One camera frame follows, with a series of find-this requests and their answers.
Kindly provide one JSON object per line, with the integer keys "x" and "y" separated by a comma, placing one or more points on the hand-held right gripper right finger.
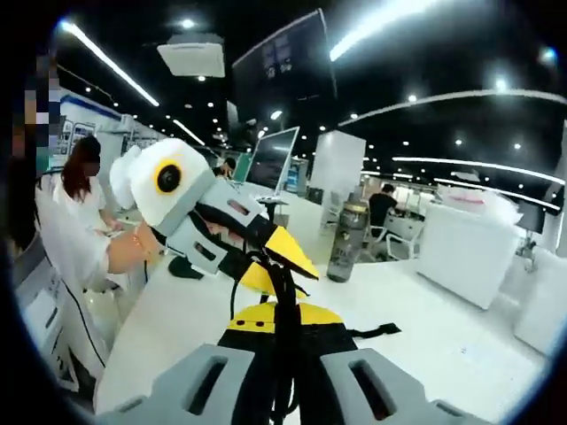
{"x": 376, "y": 385}

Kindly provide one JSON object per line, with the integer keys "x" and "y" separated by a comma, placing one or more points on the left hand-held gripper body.
{"x": 146, "y": 186}

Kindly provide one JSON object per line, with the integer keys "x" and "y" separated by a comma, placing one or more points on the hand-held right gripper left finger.
{"x": 186, "y": 385}

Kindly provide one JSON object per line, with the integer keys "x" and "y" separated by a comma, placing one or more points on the white desktop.
{"x": 421, "y": 354}

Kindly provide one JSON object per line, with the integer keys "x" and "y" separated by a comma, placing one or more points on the person's left hand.
{"x": 148, "y": 241}

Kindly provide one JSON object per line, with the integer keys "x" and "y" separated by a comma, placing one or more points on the black monitor stand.
{"x": 272, "y": 206}

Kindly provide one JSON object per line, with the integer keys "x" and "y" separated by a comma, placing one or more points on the white-framed monitor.
{"x": 271, "y": 157}

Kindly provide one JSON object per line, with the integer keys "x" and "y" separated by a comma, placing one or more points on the person's white clothing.
{"x": 57, "y": 230}

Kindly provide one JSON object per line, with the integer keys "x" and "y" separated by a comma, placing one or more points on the grey water bottle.
{"x": 348, "y": 248}

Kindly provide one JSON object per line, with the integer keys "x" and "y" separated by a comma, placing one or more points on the white ceiling air conditioner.
{"x": 192, "y": 54}

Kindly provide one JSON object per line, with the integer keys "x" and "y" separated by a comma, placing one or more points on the white office chair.
{"x": 396, "y": 239}

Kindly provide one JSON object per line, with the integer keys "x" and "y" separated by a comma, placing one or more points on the large hanging dark screen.
{"x": 283, "y": 66}

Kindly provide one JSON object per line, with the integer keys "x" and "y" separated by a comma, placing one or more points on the large white storage bin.
{"x": 465, "y": 257}

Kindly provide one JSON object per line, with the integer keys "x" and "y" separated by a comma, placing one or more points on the pink and white bags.
{"x": 480, "y": 197}

